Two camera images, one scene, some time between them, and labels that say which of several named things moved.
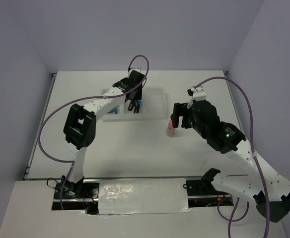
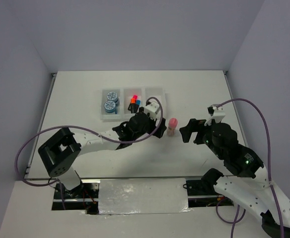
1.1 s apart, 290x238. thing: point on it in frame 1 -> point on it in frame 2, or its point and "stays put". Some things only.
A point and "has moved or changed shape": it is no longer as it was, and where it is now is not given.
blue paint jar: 114,109 has moved or changed shape
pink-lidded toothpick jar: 171,131 stays put
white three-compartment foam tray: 153,107 stays put
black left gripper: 139,94 -> 159,132
